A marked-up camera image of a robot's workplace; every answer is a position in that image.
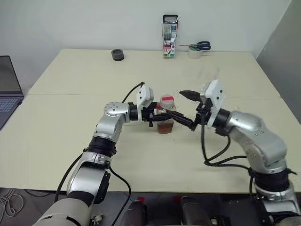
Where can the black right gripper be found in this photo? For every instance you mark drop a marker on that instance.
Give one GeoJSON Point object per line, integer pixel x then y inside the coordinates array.
{"type": "Point", "coordinates": [204, 110]}

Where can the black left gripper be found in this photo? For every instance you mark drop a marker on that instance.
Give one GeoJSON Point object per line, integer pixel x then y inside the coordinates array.
{"type": "Point", "coordinates": [150, 110]}

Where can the clear bottle with red label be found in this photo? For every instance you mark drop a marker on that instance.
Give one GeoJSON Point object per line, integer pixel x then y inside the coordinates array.
{"type": "Point", "coordinates": [167, 100]}

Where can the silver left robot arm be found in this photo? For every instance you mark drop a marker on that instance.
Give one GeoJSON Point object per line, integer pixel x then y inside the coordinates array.
{"type": "Point", "coordinates": [110, 122]}

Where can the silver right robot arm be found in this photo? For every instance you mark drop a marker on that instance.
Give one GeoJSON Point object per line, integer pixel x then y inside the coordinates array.
{"type": "Point", "coordinates": [256, 136]}

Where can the white tape roll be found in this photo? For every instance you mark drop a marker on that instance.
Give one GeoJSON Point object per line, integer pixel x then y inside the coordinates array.
{"type": "Point", "coordinates": [194, 53]}

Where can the marker pen box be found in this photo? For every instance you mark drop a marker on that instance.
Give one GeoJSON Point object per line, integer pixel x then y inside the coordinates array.
{"type": "Point", "coordinates": [169, 35]}

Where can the dark rounded shape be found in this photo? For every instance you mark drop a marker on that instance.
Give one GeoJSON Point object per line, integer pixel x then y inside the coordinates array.
{"type": "Point", "coordinates": [194, 212]}
{"type": "Point", "coordinates": [137, 213]}

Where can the dark grey laptop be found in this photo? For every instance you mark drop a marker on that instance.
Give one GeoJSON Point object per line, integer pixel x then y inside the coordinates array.
{"type": "Point", "coordinates": [8, 80]}

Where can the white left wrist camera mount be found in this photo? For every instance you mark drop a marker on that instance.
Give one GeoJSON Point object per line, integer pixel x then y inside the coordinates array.
{"type": "Point", "coordinates": [144, 94]}

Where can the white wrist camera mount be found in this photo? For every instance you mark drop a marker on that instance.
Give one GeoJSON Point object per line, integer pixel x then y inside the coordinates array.
{"type": "Point", "coordinates": [215, 91]}
{"type": "Point", "coordinates": [144, 94]}

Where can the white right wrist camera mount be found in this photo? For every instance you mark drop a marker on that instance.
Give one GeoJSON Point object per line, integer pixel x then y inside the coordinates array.
{"type": "Point", "coordinates": [215, 91]}

